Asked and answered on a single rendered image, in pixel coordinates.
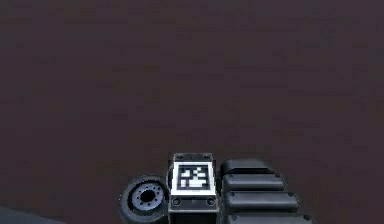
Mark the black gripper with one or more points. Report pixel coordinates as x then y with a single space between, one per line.
145 198

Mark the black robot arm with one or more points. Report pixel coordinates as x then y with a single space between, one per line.
253 200

